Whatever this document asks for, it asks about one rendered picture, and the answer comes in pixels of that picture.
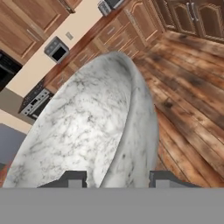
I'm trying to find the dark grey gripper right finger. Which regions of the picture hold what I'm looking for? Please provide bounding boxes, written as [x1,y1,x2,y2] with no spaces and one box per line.
[149,170,202,188]

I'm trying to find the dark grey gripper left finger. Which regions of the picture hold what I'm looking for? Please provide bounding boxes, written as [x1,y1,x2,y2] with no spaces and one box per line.
[38,170,88,188]

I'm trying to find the white marble bowl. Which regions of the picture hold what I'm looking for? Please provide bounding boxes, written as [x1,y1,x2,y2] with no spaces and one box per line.
[2,51,160,188]

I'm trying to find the grey fridge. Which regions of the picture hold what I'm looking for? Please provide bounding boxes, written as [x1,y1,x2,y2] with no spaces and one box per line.
[0,122,28,166]

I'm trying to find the steel stove with black hob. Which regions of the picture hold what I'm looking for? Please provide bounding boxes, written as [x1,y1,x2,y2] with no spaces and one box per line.
[17,78,55,121]

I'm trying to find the black microwave oven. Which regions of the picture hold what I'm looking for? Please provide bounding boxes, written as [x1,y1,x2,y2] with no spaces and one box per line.
[0,49,24,93]

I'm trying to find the grey toaster oven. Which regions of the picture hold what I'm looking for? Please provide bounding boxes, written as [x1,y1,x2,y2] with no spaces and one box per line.
[43,35,71,65]

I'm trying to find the brown wooden base cupboards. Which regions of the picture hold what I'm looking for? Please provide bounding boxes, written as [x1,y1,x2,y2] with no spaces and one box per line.
[43,0,168,95]

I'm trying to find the dark brown arched-door cupboards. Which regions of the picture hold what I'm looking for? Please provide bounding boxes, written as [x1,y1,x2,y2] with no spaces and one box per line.
[151,0,224,45]

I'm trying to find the grey toaster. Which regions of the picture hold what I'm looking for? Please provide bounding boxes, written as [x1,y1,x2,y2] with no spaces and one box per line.
[97,0,112,18]

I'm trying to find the grey and black small appliance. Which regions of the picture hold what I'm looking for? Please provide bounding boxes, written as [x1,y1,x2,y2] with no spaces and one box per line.
[105,0,126,10]

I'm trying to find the brown wooden wall cupboards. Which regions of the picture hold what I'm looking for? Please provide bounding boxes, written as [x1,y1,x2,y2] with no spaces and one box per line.
[0,0,83,66]

